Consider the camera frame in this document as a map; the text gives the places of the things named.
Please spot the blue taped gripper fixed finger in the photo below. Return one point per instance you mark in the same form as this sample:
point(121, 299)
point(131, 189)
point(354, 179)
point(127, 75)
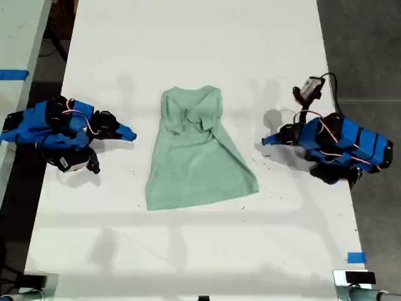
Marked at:
point(274, 135)
point(127, 129)

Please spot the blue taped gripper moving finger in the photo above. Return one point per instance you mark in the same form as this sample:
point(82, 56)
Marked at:
point(123, 136)
point(272, 142)

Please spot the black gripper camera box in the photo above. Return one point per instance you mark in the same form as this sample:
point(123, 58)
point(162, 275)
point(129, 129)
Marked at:
point(310, 85)
point(67, 163)

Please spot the small black edge clip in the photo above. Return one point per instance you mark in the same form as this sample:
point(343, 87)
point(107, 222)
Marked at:
point(203, 298)

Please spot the short blue tape strip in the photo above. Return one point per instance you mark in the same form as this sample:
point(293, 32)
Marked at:
point(356, 257)

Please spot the grey metal tube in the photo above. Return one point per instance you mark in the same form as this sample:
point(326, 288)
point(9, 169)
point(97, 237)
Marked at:
point(363, 294)
point(26, 295)

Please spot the small black box white base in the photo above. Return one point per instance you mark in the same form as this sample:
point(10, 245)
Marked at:
point(359, 277)

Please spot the black camera stalk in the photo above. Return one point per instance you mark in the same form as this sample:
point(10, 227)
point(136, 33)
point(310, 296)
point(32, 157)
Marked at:
point(93, 161)
point(302, 114)

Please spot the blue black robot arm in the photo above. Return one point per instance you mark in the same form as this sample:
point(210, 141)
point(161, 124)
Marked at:
point(37, 125)
point(351, 142)

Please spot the pale green T-shirt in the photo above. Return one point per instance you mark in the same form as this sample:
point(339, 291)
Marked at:
point(194, 150)

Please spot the white side table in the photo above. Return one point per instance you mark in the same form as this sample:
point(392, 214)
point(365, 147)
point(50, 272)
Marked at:
point(15, 62)

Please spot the long blue tape strip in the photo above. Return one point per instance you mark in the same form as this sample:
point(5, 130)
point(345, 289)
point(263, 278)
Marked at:
point(14, 74)

